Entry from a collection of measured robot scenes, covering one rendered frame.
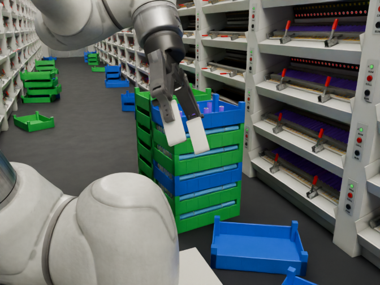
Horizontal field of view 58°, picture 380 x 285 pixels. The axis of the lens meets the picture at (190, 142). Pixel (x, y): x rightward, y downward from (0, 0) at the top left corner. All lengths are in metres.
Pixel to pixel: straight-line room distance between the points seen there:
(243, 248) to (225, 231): 0.11
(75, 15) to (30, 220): 0.36
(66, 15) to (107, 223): 0.38
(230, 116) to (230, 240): 0.46
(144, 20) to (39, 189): 0.34
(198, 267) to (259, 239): 0.57
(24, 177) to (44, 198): 0.04
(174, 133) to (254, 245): 0.83
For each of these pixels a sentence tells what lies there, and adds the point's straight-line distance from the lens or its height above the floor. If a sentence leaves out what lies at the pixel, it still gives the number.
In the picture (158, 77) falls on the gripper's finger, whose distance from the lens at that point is 0.55.
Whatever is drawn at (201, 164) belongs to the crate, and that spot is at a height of 0.26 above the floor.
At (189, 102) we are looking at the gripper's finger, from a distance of 0.67.
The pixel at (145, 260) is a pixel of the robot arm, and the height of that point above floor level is 0.43.
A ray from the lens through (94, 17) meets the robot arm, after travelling 0.71.
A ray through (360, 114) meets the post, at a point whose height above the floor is 0.49.
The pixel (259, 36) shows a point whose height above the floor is 0.71.
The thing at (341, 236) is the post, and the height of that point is 0.05.
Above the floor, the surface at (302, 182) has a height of 0.12.
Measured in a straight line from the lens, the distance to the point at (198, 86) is 2.36.
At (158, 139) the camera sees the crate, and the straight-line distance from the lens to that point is 1.31.
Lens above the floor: 0.74
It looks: 19 degrees down
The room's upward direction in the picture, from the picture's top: straight up
